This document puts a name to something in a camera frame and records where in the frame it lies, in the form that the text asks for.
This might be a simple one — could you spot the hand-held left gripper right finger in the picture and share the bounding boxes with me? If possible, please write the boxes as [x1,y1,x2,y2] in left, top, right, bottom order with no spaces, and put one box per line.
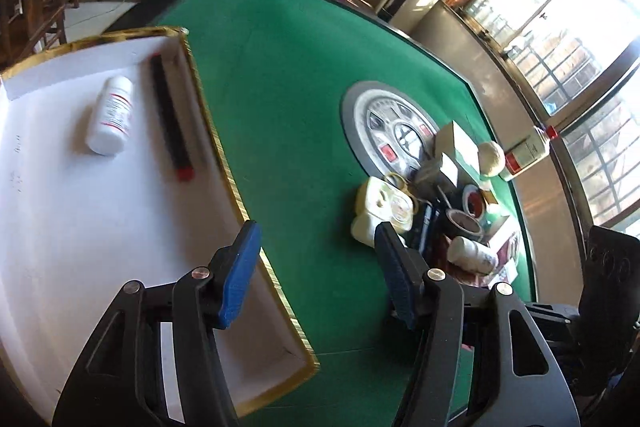
[375,222,581,427]

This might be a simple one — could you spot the white bottle green print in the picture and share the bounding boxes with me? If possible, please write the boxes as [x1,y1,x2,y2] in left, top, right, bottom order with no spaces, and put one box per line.
[447,236,501,275]

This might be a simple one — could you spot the small white brown box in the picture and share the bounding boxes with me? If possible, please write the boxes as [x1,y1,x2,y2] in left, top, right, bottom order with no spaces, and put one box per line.
[484,202,521,248]

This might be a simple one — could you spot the round grey table control panel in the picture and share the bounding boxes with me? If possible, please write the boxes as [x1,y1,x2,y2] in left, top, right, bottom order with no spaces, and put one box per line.
[340,81,441,180]

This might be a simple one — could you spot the black pen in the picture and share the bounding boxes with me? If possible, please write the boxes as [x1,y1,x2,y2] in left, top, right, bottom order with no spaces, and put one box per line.
[419,202,436,254]

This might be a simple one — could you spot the black tape roll red core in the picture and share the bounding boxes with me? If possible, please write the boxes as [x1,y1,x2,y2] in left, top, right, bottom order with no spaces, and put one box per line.
[461,183,490,219]

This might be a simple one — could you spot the small grey cube box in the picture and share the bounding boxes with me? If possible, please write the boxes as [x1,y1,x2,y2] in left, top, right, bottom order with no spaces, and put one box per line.
[415,154,458,188]

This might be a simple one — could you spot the white pill bottle red label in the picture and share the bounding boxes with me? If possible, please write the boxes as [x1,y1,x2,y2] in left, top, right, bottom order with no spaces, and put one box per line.
[84,76,135,156]

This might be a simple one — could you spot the metal framed window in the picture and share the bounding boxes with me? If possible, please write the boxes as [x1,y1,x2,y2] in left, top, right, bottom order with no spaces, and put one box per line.
[450,0,640,228]

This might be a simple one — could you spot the large white bottle red cap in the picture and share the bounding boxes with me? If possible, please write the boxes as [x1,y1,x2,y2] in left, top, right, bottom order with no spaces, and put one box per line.
[500,124,560,182]

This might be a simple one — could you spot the cream twine ball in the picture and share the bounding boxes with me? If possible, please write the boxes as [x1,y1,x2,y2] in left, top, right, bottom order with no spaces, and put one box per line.
[477,142,506,178]

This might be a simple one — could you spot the red printed packet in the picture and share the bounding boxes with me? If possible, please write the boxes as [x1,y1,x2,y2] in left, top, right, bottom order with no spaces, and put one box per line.
[487,232,523,288]

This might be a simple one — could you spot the gold-trimmed white box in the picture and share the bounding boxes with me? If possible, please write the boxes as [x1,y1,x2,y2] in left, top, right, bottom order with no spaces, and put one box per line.
[0,26,320,425]

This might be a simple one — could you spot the white green carton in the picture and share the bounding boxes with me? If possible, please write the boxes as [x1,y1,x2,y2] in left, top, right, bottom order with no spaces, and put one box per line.
[432,121,481,170]

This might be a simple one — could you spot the black bar with red end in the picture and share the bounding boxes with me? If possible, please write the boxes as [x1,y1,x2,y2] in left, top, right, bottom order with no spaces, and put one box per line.
[149,53,196,182]

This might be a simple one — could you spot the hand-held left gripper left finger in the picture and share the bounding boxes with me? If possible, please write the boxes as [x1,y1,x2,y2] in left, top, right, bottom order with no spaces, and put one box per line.
[52,221,262,427]

